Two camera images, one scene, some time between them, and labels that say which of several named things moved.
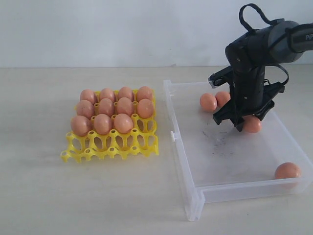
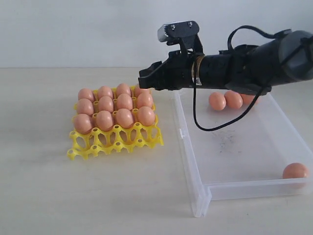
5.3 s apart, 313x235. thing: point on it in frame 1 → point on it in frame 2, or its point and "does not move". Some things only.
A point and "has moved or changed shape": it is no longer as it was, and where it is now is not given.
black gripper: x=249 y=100 → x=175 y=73
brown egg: x=208 y=102 → x=217 y=101
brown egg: x=124 y=105 has moved or changed shape
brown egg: x=252 y=124 → x=145 y=116
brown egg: x=144 y=92 does not move
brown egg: x=125 y=91 has moved or changed shape
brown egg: x=85 y=108 has moved or changed shape
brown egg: x=87 y=94 does not move
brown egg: x=80 y=125 has moved or changed shape
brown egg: x=145 y=108 → x=144 y=99
